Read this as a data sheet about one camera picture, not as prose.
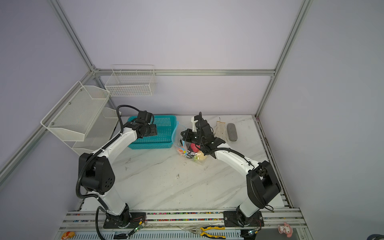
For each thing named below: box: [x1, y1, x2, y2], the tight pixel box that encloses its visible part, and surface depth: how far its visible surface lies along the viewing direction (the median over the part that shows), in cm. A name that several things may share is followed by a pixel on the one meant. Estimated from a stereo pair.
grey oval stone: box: [227, 123, 238, 142], surface depth 110 cm
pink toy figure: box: [277, 222, 293, 238], surface depth 70 cm
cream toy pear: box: [198, 150, 208, 161], surface depth 93 cm
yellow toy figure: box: [61, 231, 76, 240], surface depth 70 cm
